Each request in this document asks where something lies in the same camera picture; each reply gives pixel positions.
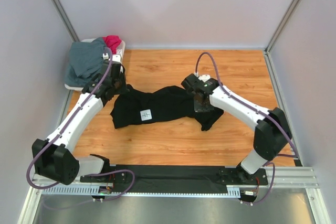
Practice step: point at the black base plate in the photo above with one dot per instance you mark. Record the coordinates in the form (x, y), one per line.
(237, 176)
(110, 174)

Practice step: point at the pink red t-shirt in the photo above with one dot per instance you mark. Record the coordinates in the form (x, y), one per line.
(112, 42)

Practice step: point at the slotted grey cable duct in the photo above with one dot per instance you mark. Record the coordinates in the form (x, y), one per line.
(95, 190)

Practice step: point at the teal grey t-shirt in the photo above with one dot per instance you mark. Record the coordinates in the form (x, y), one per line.
(85, 61)

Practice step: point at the white laundry basket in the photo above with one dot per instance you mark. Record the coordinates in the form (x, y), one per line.
(86, 59)

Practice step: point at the white t-shirt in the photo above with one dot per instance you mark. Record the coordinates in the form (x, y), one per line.
(120, 51)

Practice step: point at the right corner aluminium post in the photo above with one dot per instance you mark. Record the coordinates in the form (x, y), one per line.
(283, 22)

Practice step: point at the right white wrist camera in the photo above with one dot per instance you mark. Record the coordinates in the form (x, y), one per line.
(202, 77)

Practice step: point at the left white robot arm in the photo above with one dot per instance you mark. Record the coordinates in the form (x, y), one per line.
(53, 157)

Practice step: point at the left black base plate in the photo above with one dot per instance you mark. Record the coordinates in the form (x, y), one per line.
(110, 174)

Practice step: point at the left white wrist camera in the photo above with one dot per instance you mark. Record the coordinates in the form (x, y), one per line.
(116, 58)

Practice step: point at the black t-shirt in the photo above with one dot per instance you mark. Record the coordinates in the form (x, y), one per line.
(166, 104)

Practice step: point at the aluminium frame rail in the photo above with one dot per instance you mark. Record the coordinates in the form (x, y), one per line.
(295, 177)

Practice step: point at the corner aluminium post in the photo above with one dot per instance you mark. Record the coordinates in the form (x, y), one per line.
(65, 19)
(283, 22)

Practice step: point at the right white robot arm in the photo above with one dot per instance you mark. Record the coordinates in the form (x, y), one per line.
(271, 129)

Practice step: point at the left corner aluminium post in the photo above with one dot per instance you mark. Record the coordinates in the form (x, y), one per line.
(65, 19)

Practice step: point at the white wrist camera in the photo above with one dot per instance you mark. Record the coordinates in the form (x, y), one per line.
(116, 58)
(202, 77)

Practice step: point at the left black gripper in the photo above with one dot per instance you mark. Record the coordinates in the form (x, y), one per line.
(122, 75)

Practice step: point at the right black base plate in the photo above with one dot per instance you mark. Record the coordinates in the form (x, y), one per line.
(237, 176)

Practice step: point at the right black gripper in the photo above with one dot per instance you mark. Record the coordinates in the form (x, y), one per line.
(198, 109)

